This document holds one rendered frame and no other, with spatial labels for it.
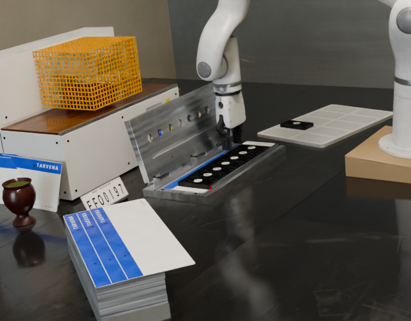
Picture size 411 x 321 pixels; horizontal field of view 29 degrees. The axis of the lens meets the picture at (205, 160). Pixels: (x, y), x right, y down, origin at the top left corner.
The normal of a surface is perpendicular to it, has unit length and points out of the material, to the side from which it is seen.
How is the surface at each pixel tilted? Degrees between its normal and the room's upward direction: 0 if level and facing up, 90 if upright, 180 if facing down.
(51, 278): 0
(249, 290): 0
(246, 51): 90
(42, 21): 90
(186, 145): 76
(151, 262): 0
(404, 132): 90
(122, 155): 90
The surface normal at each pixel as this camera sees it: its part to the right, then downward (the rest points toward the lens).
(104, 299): 0.31, 0.26
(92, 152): 0.84, 0.08
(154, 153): 0.79, -0.14
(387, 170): -0.56, 0.31
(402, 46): -0.48, 0.82
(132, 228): -0.10, -0.95
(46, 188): -0.58, -0.06
